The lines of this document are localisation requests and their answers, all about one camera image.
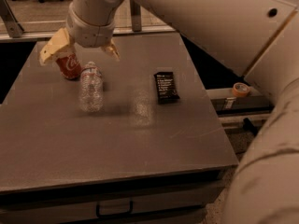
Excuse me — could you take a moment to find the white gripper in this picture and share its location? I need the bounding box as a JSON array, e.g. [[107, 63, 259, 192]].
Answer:
[[39, 2, 120, 66]]

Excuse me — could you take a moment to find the clear plastic water bottle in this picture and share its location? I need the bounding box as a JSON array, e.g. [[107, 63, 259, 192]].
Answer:
[[79, 62, 104, 113]]

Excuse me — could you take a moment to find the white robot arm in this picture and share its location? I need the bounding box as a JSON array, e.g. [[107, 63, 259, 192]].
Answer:
[[40, 0, 299, 224]]

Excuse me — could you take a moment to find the red coca-cola can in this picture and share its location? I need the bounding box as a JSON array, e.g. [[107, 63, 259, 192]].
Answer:
[[56, 53, 81, 80]]

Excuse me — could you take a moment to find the black snack bar wrapper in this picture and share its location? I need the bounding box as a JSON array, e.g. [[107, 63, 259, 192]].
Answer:
[[154, 72, 180, 104]]

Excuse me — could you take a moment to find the orange tape roll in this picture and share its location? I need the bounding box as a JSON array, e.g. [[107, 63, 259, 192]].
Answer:
[[232, 82, 250, 97]]

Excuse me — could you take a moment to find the black wheeled stand leg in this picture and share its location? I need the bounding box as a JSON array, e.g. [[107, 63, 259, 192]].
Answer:
[[243, 118, 258, 136]]

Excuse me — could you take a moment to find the grey cabinet drawer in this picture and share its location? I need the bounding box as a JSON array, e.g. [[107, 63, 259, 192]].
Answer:
[[0, 180, 224, 224]]

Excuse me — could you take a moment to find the middle metal railing post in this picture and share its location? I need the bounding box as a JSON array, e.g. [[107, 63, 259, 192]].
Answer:
[[130, 0, 142, 32]]

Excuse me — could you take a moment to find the metal railing post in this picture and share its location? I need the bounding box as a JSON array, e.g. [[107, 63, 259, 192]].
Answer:
[[0, 0, 24, 38], [130, 0, 142, 32]]

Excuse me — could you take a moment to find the left metal railing post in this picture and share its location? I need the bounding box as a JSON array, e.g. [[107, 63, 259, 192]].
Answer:
[[0, 0, 24, 38]]

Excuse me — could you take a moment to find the grey metal side rail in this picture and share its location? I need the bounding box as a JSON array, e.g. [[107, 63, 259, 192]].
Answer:
[[207, 88, 274, 114]]

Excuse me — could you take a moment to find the black drawer handle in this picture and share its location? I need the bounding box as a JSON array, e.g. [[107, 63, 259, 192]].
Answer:
[[95, 201, 134, 219]]

